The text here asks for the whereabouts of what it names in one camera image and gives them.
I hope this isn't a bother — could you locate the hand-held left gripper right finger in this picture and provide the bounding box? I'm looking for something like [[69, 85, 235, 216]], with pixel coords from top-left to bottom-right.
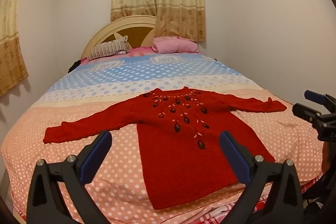
[[219, 131, 305, 224]]

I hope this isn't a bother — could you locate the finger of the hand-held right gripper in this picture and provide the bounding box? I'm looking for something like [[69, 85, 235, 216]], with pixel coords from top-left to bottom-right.
[[292, 102, 322, 125], [304, 90, 332, 105]]

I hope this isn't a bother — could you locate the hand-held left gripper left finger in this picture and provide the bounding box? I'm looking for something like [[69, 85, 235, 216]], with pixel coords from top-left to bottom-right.
[[26, 131, 113, 224]]

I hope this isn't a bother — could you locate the red embroidered knit sweater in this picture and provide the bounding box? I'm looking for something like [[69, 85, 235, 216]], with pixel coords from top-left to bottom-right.
[[43, 86, 288, 210]]

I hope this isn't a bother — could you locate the polka dot bedspread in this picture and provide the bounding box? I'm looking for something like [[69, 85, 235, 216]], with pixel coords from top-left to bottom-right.
[[0, 52, 324, 224]]

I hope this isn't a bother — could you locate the dark cloth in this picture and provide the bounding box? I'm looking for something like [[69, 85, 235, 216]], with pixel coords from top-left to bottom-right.
[[68, 59, 82, 73]]

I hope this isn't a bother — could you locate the striped pillow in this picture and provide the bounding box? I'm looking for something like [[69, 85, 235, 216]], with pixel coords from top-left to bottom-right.
[[87, 35, 131, 61]]

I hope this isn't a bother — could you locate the pink floral sheet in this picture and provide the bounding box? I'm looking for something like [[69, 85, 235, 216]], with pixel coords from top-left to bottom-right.
[[80, 47, 155, 64]]

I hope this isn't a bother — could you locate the cream wooden headboard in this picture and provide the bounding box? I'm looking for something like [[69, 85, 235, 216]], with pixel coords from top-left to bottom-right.
[[81, 15, 158, 58]]

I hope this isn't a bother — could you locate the pink pillow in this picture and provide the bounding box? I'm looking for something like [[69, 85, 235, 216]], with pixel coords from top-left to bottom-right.
[[151, 35, 200, 54]]

